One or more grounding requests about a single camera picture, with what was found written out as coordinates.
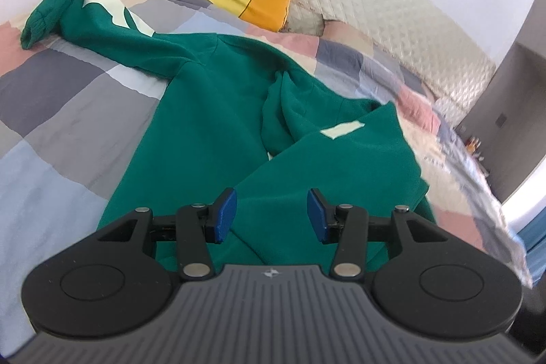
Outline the grey wardrobe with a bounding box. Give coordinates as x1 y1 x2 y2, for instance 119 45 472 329
454 41 546 203

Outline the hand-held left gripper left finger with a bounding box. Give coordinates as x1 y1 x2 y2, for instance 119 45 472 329
97 188 238 281

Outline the blue curtain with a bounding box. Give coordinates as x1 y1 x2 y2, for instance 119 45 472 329
516 215 546 251

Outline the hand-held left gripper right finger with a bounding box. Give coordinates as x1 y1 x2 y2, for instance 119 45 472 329
307 188 440 281

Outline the patchwork bedsheet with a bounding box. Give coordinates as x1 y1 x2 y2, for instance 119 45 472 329
0 0 534 343

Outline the green sweatshirt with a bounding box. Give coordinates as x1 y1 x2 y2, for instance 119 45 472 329
20 0 436 273

